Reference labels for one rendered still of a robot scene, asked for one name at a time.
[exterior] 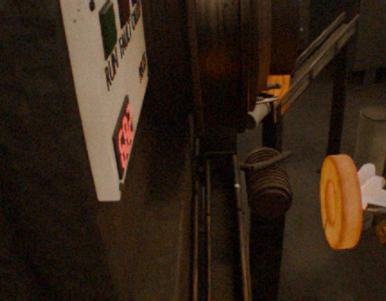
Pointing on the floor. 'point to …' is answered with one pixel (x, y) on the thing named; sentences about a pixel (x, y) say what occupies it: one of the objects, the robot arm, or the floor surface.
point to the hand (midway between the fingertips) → (341, 193)
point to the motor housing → (266, 222)
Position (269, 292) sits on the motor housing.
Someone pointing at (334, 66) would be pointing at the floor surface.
